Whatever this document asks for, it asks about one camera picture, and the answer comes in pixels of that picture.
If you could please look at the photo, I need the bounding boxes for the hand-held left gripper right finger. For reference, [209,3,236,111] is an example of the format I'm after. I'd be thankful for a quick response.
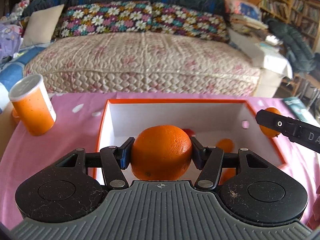
[191,136,269,191]

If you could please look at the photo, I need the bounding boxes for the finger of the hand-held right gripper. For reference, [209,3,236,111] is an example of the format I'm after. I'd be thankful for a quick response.
[255,109,295,141]

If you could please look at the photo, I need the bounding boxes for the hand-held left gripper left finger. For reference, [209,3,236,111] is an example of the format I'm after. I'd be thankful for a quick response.
[55,137,135,190]

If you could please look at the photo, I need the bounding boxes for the small orange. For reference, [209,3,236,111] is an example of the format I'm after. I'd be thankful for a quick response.
[259,107,282,138]
[215,139,234,153]

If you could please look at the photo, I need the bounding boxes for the large orange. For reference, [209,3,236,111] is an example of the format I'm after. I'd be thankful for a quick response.
[131,125,192,181]

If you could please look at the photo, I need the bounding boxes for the orange cardboard box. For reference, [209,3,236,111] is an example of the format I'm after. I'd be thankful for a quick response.
[93,99,287,183]

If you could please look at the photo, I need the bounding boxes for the teal book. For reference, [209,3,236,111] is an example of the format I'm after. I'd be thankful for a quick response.
[283,96,317,123]

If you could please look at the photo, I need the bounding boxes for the white cloth covered side table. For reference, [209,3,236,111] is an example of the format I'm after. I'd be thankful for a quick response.
[252,42,293,98]

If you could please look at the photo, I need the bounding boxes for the pink tablecloth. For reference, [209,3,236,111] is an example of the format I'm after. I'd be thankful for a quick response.
[0,92,320,230]

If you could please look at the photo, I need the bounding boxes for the dark padded jacket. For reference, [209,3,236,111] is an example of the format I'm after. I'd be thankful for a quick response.
[266,17,317,74]

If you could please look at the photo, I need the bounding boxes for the quilted beige sofa cover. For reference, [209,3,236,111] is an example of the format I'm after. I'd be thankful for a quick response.
[24,31,262,97]

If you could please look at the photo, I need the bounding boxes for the orange speckled canister white lid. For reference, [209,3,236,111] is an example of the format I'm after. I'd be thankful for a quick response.
[9,74,57,136]

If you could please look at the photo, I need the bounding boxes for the pile of papers and bags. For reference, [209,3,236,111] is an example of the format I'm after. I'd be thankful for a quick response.
[225,0,269,30]

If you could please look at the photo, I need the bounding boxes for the wooden bookshelf with books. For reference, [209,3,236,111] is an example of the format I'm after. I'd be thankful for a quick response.
[260,0,320,53]

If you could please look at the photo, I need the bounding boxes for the floral daisy cushion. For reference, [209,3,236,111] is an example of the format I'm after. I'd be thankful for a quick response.
[151,2,230,43]
[60,1,153,38]

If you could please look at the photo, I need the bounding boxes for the blue white striped blanket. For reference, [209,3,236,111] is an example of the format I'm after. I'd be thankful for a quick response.
[0,46,43,113]

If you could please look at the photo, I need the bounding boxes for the beige pillow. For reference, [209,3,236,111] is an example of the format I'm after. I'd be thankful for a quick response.
[22,4,65,47]

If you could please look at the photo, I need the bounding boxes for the purple floral blanket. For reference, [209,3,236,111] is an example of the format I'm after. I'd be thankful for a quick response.
[0,22,23,63]

